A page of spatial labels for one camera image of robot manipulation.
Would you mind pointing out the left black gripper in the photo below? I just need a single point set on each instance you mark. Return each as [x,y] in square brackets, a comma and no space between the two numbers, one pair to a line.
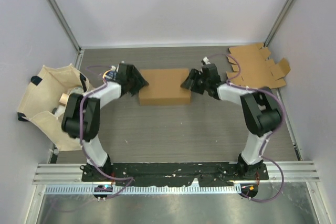
[141,82]

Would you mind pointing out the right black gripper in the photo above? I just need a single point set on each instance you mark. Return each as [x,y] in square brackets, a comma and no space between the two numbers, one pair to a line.
[193,75]

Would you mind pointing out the large brown cardboard box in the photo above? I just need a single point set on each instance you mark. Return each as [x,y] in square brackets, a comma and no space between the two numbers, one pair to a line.
[164,87]

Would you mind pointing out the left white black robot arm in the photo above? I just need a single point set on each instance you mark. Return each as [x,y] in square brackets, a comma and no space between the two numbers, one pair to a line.
[82,113]

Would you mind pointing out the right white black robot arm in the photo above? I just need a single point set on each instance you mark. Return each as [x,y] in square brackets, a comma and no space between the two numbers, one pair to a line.
[261,109]

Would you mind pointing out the cardboard tube in bag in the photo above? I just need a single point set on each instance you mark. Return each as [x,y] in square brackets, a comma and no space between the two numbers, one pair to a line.
[64,99]

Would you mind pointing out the beige canvas tote bag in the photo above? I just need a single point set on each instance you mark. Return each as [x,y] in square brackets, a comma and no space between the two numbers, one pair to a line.
[42,96]

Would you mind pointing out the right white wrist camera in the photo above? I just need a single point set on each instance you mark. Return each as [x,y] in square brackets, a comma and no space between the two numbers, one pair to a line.
[205,61]

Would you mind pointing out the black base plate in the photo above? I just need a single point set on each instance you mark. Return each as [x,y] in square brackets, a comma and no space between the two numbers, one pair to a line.
[208,174]

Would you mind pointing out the left aluminium frame post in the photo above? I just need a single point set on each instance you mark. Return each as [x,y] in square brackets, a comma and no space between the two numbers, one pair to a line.
[64,24]

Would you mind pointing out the aluminium frame post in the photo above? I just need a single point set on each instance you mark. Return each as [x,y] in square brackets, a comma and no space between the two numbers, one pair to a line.
[279,20]
[64,24]

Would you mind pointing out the white slotted cable duct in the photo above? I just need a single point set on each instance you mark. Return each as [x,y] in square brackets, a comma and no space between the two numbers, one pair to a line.
[104,189]

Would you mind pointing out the right aluminium frame post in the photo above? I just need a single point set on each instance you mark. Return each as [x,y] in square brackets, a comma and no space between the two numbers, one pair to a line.
[279,20]

